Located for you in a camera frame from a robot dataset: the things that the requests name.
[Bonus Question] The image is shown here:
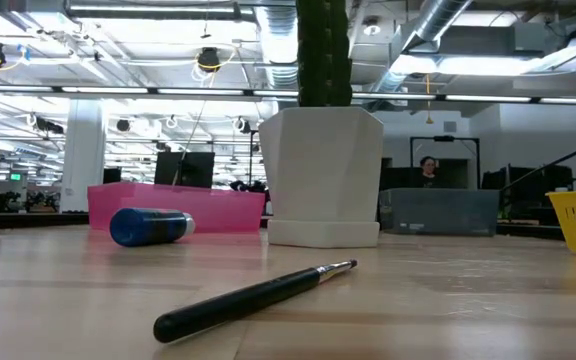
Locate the dark blue paint bottle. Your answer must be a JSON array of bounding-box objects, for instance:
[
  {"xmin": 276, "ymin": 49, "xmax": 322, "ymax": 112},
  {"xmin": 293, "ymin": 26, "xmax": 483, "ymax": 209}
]
[{"xmin": 109, "ymin": 207, "xmax": 196, "ymax": 248}]

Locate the white hexagonal plant pot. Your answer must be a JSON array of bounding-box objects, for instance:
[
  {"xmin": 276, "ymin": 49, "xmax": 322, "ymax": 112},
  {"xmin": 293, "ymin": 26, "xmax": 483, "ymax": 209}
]
[{"xmin": 258, "ymin": 105, "xmax": 385, "ymax": 249}]

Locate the red translucent plastic bin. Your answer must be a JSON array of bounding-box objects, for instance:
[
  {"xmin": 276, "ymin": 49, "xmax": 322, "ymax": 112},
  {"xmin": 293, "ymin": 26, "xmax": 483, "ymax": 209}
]
[{"xmin": 87, "ymin": 181, "xmax": 267, "ymax": 234}]

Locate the black desk monitor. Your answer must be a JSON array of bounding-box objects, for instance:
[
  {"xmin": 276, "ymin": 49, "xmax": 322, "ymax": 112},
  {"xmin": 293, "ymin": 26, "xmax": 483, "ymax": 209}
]
[{"xmin": 153, "ymin": 151, "xmax": 216, "ymax": 190}]

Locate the black paintbrush silver ferrule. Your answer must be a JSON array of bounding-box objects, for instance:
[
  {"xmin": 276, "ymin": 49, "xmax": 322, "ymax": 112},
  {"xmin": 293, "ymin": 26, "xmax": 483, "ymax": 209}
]
[{"xmin": 152, "ymin": 258, "xmax": 359, "ymax": 345}]

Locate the green cactus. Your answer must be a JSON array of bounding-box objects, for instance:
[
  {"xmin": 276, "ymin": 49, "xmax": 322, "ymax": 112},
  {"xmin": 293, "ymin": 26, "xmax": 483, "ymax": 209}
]
[{"xmin": 295, "ymin": 0, "xmax": 353, "ymax": 108}]

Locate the person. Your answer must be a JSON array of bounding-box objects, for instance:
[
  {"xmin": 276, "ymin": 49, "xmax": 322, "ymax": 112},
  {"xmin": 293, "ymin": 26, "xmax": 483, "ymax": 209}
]
[{"xmin": 419, "ymin": 155, "xmax": 440, "ymax": 190}]

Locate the grey plastic bin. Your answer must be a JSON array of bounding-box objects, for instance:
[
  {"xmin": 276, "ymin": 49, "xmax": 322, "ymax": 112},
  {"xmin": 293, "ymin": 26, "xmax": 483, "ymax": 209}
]
[{"xmin": 378, "ymin": 187, "xmax": 501, "ymax": 237}]

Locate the white square pillar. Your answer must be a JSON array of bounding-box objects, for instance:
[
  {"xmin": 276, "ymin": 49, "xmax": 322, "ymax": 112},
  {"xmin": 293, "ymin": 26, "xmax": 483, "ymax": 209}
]
[{"xmin": 60, "ymin": 98, "xmax": 107, "ymax": 214}]

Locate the black rig frame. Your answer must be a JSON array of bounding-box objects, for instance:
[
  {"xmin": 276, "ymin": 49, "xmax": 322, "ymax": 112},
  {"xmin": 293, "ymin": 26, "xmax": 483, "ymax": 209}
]
[{"xmin": 409, "ymin": 135, "xmax": 482, "ymax": 190}]

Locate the silver ventilation duct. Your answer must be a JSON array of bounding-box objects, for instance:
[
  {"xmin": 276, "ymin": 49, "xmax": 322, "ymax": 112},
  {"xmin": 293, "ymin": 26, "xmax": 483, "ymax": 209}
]
[{"xmin": 367, "ymin": 0, "xmax": 474, "ymax": 96}]

